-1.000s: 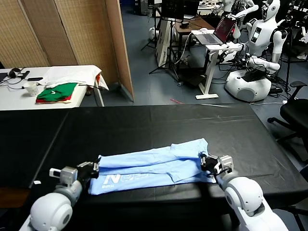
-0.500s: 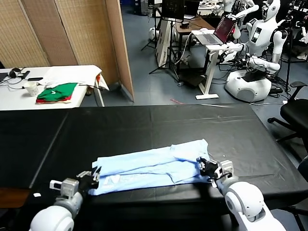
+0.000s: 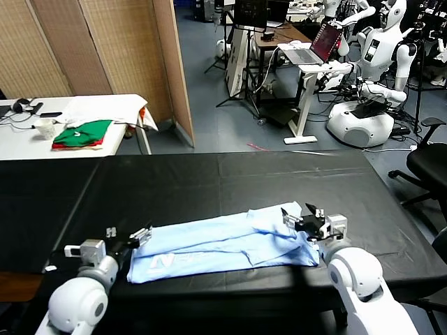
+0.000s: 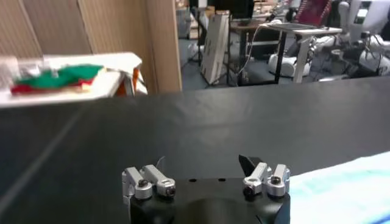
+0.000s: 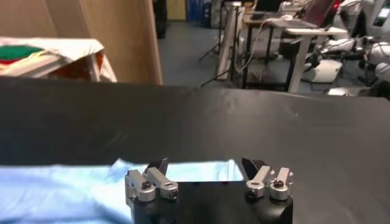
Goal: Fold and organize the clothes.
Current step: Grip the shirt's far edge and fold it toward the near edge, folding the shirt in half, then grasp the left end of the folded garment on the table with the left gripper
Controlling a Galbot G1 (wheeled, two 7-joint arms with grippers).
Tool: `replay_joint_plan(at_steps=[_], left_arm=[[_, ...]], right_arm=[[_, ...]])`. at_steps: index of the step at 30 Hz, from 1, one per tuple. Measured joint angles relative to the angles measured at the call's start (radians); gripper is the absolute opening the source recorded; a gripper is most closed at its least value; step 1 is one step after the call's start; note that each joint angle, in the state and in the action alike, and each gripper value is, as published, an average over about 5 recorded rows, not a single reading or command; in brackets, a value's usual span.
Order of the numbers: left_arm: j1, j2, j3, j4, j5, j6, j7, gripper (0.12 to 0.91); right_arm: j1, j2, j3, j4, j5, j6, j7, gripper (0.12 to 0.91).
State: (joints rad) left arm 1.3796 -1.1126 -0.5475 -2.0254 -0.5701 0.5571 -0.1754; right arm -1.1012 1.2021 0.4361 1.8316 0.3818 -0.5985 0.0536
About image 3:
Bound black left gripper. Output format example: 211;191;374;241
103;224;154;261

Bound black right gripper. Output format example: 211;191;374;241
279;202;330;242

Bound light blue t-shirt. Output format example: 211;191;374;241
127;201;321;284

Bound wide black tablecloth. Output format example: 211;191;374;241
34;150;447;311

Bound red folded shirt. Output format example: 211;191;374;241
52;137;106;151

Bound white standing desk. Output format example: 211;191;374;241
277;43;353;146

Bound green folded shirt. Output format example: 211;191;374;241
52;119;113;148

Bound white cloth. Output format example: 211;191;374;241
55;94;160;133

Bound black office chair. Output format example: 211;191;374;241
388;117;447;235

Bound white table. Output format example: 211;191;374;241
0;94;153;161

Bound black light stand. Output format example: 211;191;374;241
411;20;427;135

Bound open laptop red screen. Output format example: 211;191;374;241
281;23;343;66

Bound black tripod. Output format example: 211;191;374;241
216;26;268;121

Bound white board panel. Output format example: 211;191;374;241
225;27;253;98

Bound black headphones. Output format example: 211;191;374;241
12;98;33;114

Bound brown wooden desk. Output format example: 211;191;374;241
253;23;314;105

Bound brown cardboard board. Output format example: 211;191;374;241
0;0;196;147

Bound black monitor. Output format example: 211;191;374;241
234;0;268;29

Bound slim white humanoid robot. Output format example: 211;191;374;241
307;0;376;57

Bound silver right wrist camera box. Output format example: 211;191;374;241
326;214;349;241

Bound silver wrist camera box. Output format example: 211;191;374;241
326;214;349;241
64;239;106;267

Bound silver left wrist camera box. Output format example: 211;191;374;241
64;239;106;267

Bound black cable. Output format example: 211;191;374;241
0;110;40;132

